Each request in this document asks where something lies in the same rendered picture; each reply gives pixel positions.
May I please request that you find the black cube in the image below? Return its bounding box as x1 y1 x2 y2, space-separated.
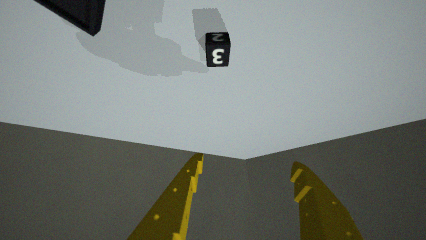
205 32 231 67

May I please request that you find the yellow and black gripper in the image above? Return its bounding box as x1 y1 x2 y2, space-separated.
127 153 364 240

